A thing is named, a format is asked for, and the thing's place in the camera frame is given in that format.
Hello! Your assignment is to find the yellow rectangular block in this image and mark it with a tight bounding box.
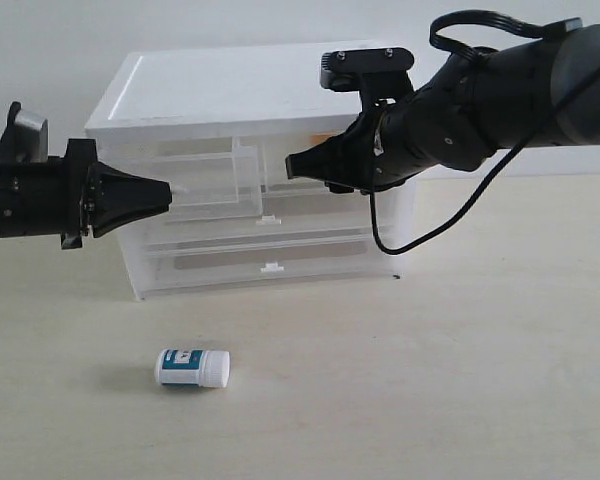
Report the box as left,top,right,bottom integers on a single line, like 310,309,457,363
310,132,334,142

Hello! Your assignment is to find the clear middle wide drawer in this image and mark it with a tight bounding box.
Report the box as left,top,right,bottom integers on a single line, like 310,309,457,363
125,192,370,245

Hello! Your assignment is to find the white plastic drawer cabinet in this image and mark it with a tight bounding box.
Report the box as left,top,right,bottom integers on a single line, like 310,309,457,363
85,43,415,300

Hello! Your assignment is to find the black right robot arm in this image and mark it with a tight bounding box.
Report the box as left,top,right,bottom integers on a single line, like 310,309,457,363
286,10,600,193

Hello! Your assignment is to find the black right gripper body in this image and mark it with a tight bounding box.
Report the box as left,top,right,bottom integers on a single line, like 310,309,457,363
329,101,430,194

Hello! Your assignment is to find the white medicine bottle teal label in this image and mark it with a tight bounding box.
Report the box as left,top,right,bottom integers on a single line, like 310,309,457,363
154,349,231,388

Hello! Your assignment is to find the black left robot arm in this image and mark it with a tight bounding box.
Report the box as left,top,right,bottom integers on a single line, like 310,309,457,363
0,139,172,250

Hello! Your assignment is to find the clear wide drawer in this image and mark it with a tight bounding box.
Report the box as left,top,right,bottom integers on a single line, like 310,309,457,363
138,236,403,294
125,192,370,245

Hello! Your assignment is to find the clear bottom wide drawer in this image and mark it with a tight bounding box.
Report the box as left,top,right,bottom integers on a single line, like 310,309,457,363
138,236,403,294

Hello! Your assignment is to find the black right camera cable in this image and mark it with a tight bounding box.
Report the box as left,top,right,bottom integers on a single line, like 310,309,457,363
367,9,600,257

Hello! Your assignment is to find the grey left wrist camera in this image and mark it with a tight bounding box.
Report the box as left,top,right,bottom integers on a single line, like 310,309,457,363
0,101,49,163

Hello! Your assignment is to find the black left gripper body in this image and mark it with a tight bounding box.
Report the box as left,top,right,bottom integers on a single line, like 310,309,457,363
0,139,97,250

